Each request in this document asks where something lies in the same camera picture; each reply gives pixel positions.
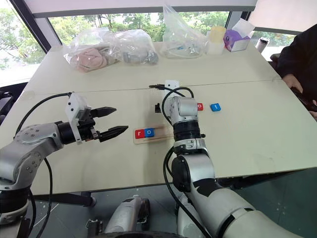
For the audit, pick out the person in dark clothing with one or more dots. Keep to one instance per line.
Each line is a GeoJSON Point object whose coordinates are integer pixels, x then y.
{"type": "Point", "coordinates": [301, 54]}

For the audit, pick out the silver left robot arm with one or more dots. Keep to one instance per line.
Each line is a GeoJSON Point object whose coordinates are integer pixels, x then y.
{"type": "Point", "coordinates": [29, 146]}

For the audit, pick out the black table frame bar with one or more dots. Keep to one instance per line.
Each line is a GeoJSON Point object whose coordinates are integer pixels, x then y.
{"type": "Point", "coordinates": [67, 198]}

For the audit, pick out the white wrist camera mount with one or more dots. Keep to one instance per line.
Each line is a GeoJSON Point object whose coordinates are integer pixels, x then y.
{"type": "Point", "coordinates": [171, 85]}
{"type": "Point", "coordinates": [73, 109]}

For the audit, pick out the blue letter block o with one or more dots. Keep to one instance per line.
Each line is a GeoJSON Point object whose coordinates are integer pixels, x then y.
{"type": "Point", "coordinates": [149, 132]}

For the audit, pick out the black phone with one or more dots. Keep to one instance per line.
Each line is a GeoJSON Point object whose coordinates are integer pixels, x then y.
{"type": "Point", "coordinates": [305, 99]}

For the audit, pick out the purple and white carton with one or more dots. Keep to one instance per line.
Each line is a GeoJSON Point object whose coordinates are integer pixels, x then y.
{"type": "Point", "coordinates": [237, 39]}

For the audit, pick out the blue letter block t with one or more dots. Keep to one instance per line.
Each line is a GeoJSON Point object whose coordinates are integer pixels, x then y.
{"type": "Point", "coordinates": [216, 107]}

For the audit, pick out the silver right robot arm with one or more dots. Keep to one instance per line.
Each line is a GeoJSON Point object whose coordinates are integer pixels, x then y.
{"type": "Point", "coordinates": [195, 168]}

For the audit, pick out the white container with yellow lid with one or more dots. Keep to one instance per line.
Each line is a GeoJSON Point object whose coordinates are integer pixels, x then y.
{"type": "Point", "coordinates": [216, 39]}

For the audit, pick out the plastic bag with grey parts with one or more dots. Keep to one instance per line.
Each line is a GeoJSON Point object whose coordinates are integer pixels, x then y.
{"type": "Point", "coordinates": [136, 53]}

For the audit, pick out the dark chair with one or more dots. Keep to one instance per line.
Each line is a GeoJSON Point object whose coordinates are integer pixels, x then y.
{"type": "Point", "coordinates": [8, 99]}

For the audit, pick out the red letter block r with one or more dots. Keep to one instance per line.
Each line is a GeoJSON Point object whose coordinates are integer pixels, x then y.
{"type": "Point", "coordinates": [139, 133]}

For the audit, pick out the person's bare hand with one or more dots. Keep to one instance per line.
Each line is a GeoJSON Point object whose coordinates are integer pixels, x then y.
{"type": "Point", "coordinates": [293, 83]}

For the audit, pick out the silver robot leg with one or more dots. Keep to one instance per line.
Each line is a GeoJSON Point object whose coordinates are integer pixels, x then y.
{"type": "Point", "coordinates": [127, 213]}

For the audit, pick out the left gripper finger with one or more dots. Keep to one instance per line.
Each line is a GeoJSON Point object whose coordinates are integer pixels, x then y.
{"type": "Point", "coordinates": [114, 132]}
{"type": "Point", "coordinates": [105, 111]}

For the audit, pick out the wooden letter tray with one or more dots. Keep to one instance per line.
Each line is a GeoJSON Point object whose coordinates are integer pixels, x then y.
{"type": "Point", "coordinates": [162, 135]}

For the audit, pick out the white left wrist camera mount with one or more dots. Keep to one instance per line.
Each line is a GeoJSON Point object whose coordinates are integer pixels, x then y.
{"type": "Point", "coordinates": [73, 109]}

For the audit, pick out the dark window frame post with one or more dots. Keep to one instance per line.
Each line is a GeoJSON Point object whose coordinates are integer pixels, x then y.
{"type": "Point", "coordinates": [34, 22]}

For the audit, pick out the plastic bag with pink plush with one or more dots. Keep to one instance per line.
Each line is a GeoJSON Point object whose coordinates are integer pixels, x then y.
{"type": "Point", "coordinates": [88, 58]}

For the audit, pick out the red letter block o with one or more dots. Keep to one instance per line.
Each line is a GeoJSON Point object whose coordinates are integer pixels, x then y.
{"type": "Point", "coordinates": [200, 106]}

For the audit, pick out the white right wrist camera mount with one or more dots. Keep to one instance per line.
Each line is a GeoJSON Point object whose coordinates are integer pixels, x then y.
{"type": "Point", "coordinates": [171, 85]}

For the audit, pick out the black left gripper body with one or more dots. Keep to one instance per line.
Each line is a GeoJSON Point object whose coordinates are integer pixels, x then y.
{"type": "Point", "coordinates": [86, 127]}

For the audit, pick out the white tumbler with dark lid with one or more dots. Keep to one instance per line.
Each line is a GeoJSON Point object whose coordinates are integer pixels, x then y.
{"type": "Point", "coordinates": [261, 44]}

